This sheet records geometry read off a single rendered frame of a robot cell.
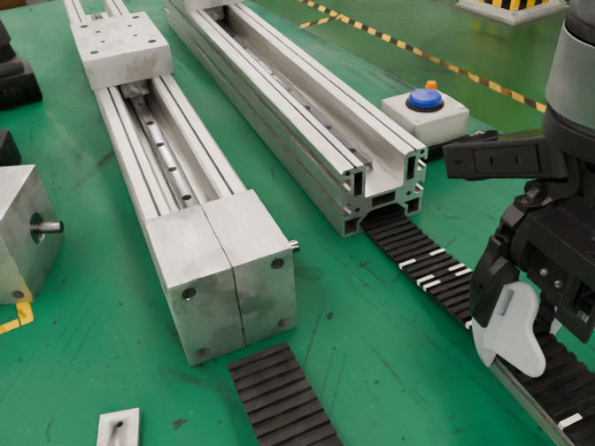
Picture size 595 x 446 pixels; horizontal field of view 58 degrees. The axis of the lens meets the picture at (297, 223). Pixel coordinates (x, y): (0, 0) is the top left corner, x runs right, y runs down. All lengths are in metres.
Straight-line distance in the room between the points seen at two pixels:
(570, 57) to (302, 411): 0.27
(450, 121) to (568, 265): 0.39
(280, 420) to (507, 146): 0.24
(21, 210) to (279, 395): 0.31
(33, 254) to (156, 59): 0.31
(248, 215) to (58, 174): 0.37
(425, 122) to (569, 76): 0.38
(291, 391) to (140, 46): 0.51
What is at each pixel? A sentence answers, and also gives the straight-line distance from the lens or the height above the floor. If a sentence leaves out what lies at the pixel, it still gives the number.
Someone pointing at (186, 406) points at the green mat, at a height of 0.78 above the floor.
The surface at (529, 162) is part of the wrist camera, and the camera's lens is 0.35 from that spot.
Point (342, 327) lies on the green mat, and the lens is 0.49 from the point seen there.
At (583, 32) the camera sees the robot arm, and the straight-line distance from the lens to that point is 0.29.
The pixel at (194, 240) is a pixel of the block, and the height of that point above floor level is 0.87.
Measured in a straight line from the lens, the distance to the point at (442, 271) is 0.52.
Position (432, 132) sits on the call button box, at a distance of 0.68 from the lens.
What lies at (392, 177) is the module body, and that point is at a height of 0.82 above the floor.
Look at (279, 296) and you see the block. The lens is 0.45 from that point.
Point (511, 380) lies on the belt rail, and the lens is 0.46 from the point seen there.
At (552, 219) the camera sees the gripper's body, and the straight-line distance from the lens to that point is 0.35.
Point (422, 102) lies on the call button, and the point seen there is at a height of 0.85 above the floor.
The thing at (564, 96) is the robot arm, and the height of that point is 1.03.
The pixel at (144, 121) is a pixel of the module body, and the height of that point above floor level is 0.84.
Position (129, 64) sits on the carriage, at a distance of 0.76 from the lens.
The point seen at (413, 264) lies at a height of 0.79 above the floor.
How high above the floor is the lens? 1.15
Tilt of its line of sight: 39 degrees down
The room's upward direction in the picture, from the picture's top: 4 degrees counter-clockwise
